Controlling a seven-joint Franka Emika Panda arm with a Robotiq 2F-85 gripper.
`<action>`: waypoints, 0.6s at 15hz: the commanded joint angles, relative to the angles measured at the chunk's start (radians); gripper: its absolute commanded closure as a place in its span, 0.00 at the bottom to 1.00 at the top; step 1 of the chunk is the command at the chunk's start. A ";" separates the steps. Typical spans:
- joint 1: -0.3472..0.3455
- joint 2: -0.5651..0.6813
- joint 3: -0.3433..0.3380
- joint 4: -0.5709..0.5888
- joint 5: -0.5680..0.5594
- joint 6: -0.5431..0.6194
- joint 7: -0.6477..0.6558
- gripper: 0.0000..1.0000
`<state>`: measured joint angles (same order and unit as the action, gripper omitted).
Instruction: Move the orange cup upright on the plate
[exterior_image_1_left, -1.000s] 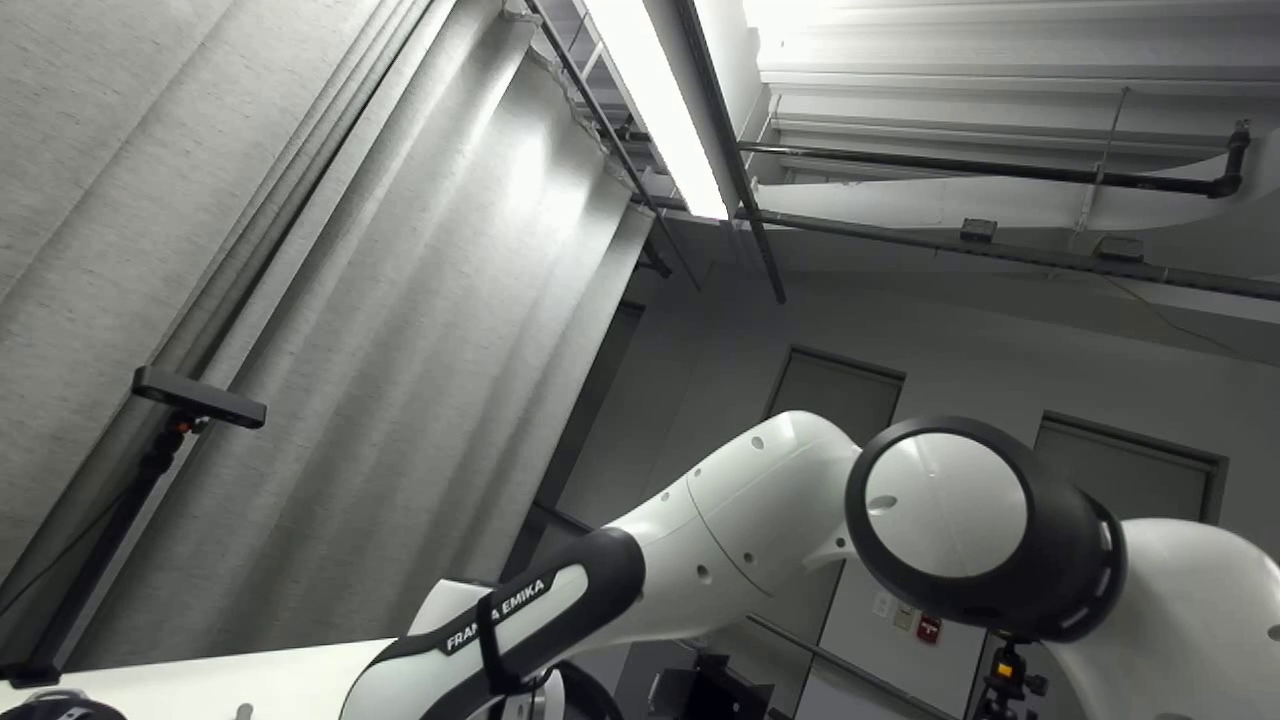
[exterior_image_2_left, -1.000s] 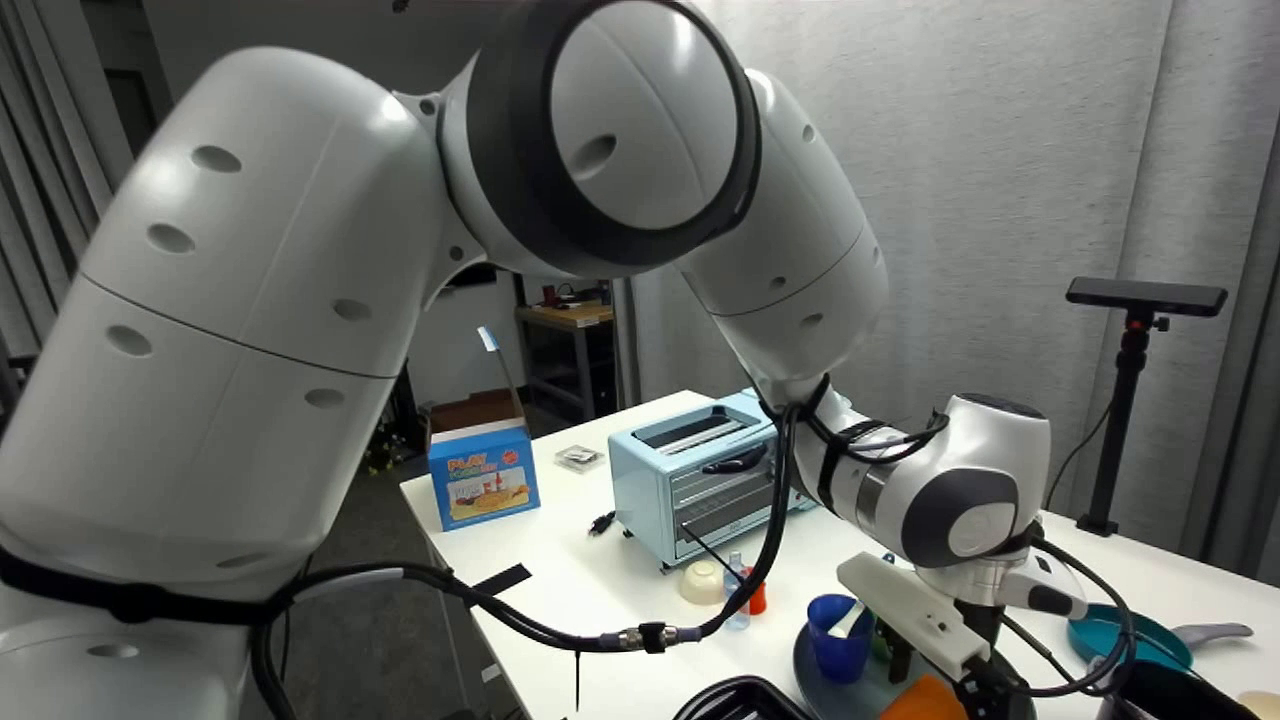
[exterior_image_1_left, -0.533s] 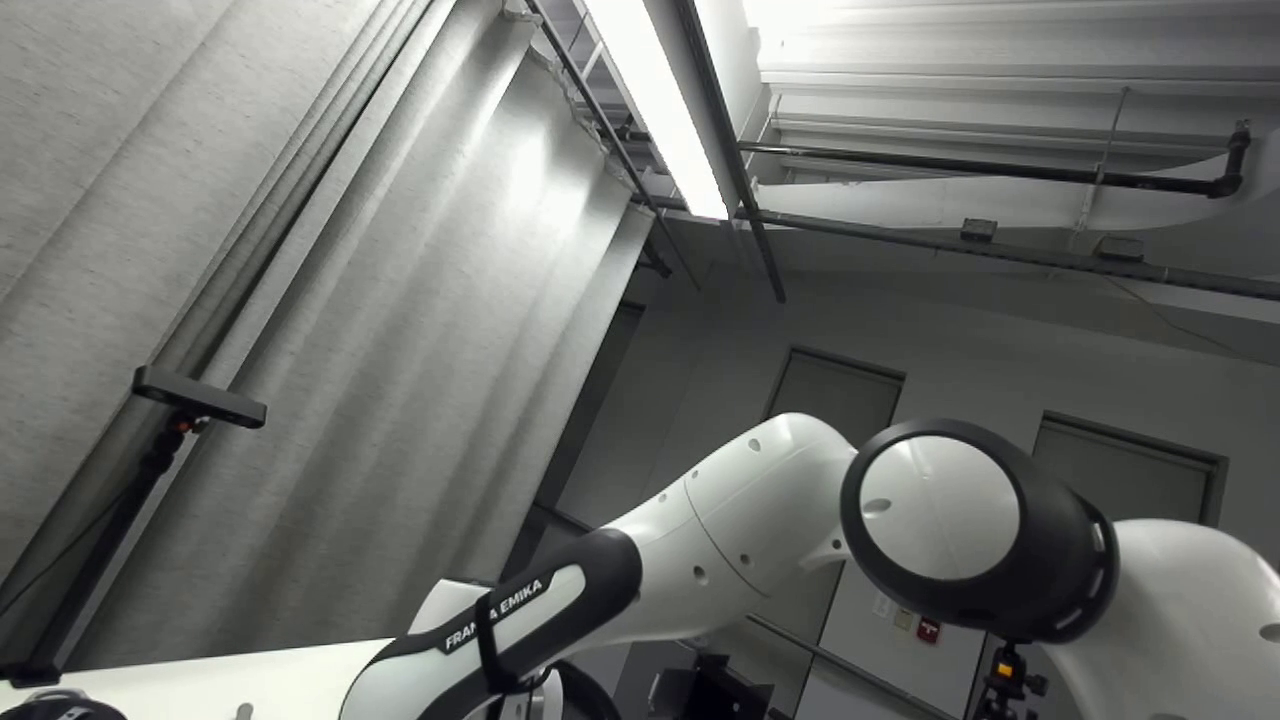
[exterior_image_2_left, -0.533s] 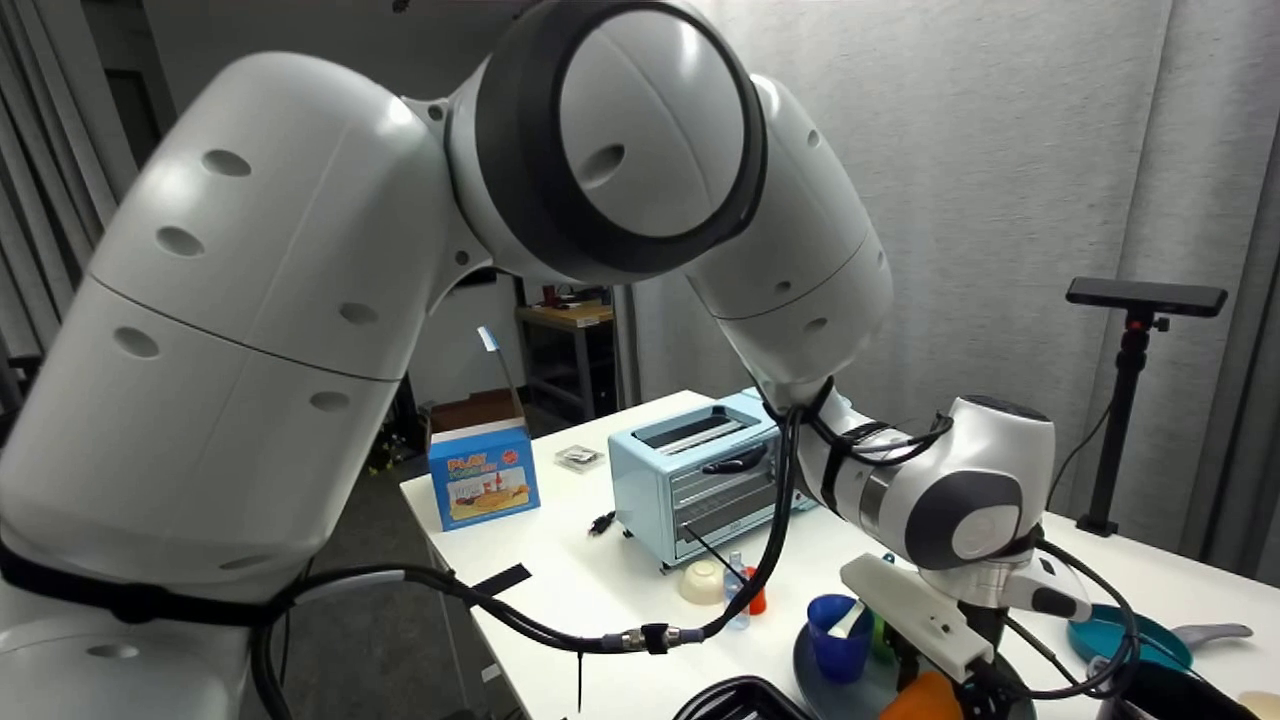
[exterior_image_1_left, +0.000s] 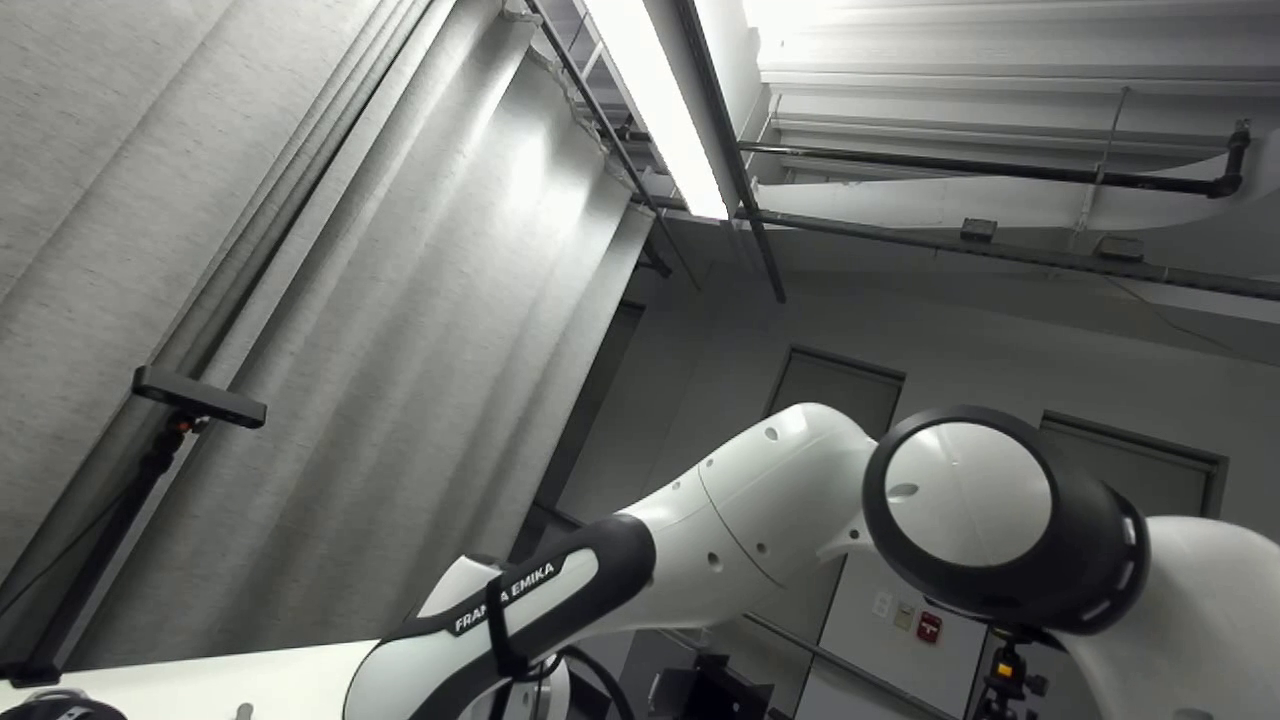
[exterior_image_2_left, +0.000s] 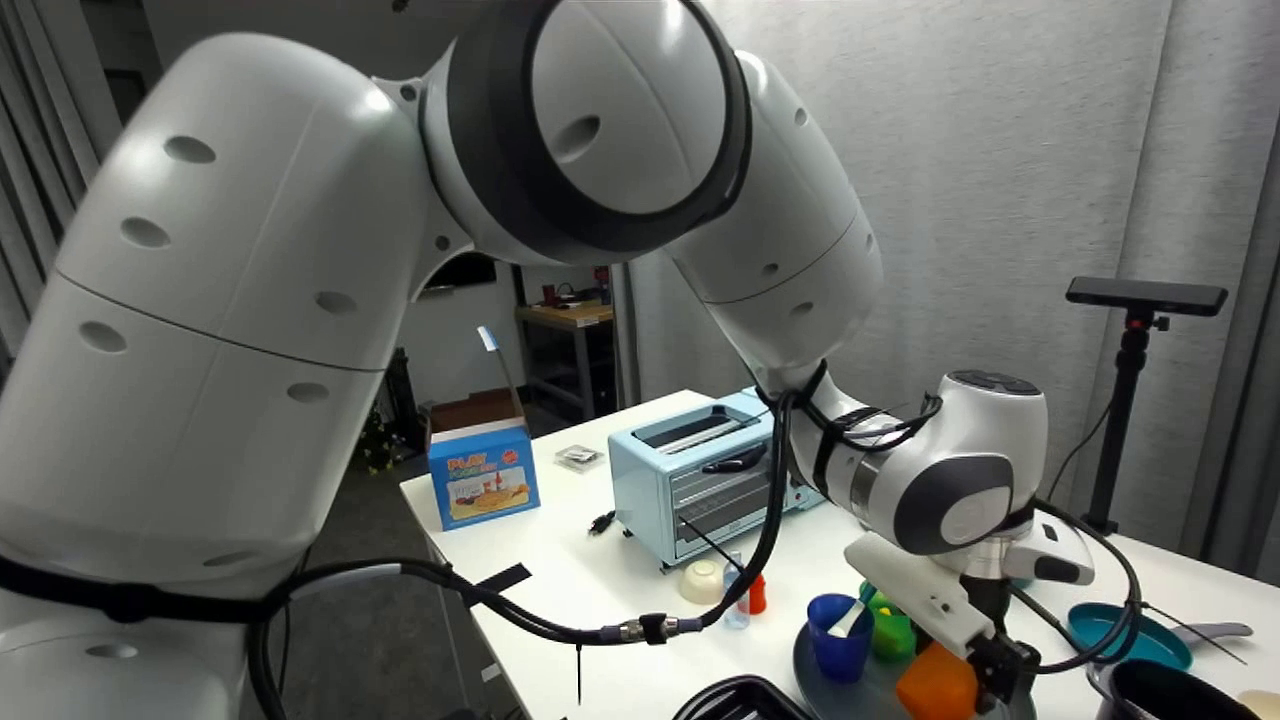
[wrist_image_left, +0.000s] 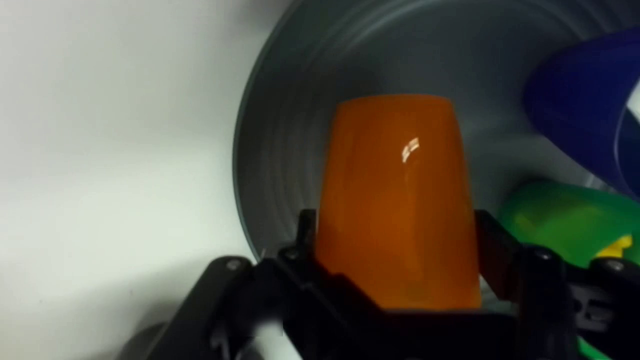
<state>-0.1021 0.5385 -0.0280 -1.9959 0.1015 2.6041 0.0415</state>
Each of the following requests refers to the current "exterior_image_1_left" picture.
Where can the white black Franka robot arm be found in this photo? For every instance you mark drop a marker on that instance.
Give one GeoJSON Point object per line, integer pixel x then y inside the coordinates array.
{"type": "Point", "coordinates": [745, 521]}

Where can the grey curtain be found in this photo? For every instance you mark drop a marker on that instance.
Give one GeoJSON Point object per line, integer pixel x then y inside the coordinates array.
{"type": "Point", "coordinates": [403, 335]}

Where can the ceiling light fixture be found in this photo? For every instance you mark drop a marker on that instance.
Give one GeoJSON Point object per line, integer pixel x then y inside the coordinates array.
{"type": "Point", "coordinates": [653, 93]}

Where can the long grey ceiling conduit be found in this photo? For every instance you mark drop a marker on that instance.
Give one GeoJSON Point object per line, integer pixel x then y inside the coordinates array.
{"type": "Point", "coordinates": [982, 233]}

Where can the black round object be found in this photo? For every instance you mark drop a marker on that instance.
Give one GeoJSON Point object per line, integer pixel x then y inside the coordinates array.
{"type": "Point", "coordinates": [42, 707]}

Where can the red wall sign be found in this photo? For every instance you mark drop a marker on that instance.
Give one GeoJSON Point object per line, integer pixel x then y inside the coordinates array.
{"type": "Point", "coordinates": [928, 629]}

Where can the black camera on tripod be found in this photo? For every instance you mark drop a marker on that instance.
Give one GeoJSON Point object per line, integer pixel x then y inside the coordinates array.
{"type": "Point", "coordinates": [203, 396]}

